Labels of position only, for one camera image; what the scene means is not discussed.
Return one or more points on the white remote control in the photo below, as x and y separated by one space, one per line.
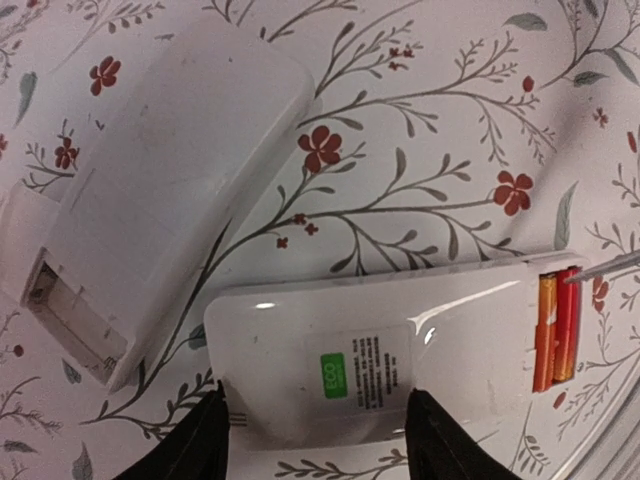
182 164

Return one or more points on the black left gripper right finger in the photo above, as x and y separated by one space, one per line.
439 448

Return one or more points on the yellow handled screwdriver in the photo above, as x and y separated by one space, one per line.
621 262

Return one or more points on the floral patterned table mat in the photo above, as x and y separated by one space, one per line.
472 130

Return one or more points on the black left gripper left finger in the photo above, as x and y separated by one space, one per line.
196 449

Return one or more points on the white remote with green logo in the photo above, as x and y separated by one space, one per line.
332 362

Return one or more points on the white battery cover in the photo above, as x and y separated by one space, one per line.
26 218

